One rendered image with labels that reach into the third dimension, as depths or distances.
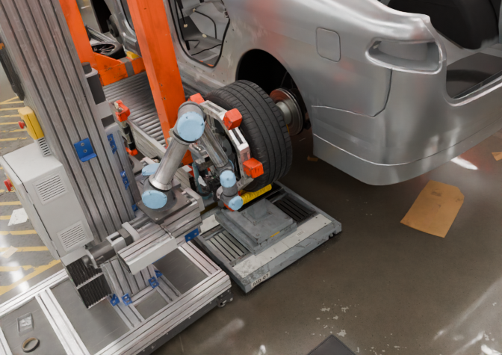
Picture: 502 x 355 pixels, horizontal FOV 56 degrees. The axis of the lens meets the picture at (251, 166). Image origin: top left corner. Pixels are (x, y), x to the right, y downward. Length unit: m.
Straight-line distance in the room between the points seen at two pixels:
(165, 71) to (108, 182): 0.89
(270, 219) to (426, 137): 1.27
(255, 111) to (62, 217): 1.13
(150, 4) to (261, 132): 0.99
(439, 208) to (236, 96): 1.75
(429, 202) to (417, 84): 1.59
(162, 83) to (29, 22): 1.12
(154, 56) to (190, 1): 2.38
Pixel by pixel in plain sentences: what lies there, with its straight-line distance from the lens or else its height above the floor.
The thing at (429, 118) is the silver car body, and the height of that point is 1.17.
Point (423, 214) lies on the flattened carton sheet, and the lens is 3.56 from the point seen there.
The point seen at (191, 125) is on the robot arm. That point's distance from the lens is 2.07.
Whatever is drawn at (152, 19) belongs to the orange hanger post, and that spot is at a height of 1.55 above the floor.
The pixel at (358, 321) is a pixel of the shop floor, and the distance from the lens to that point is 2.89.
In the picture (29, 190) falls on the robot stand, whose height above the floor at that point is 1.18.
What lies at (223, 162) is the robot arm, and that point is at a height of 1.02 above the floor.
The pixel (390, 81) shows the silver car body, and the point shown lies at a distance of 2.21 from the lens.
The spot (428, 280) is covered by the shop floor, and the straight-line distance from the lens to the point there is 3.13.
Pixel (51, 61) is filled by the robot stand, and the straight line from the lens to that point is 2.20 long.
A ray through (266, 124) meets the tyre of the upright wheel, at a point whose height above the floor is 1.04.
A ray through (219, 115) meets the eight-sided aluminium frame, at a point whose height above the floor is 1.12.
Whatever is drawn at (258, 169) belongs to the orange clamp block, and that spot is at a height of 0.86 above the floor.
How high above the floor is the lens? 2.30
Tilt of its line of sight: 34 degrees down
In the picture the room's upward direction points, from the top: 9 degrees counter-clockwise
